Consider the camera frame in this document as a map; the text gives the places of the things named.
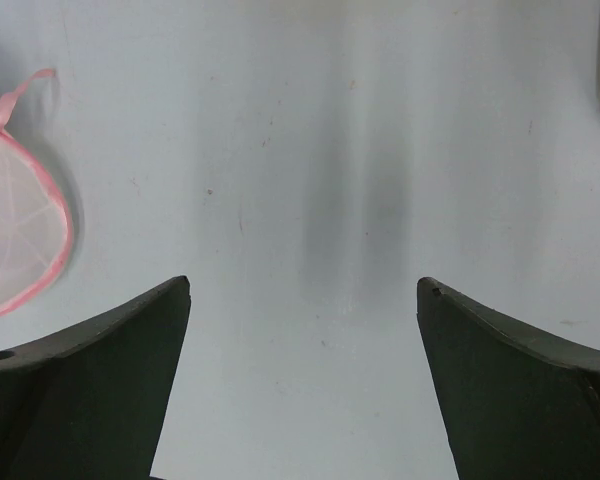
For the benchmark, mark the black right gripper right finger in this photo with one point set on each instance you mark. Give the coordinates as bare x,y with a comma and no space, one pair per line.
517,402

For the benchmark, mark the white mesh bag pink trim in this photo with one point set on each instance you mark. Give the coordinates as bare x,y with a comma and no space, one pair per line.
36,225

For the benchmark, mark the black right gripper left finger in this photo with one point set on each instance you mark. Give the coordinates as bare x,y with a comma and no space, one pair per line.
89,401

